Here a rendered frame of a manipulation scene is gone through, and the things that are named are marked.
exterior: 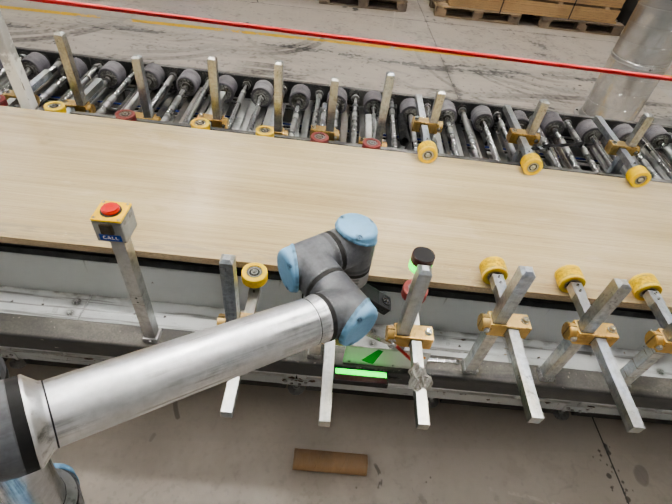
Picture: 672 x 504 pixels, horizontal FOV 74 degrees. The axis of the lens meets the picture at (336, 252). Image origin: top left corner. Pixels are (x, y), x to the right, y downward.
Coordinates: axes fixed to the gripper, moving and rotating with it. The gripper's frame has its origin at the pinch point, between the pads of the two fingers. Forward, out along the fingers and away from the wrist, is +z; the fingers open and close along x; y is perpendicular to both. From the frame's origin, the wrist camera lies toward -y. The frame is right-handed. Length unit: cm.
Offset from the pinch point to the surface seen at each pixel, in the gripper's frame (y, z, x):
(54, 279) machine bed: 99, 28, -28
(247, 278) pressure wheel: 30.1, 5.8, -18.5
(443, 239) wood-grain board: -33, 6, -46
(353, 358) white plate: -4.6, 23.5, -5.6
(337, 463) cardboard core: -7, 89, 3
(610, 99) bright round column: -241, 68, -331
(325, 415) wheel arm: 3.4, 13.2, 18.2
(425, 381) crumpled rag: -22.8, 9.8, 7.7
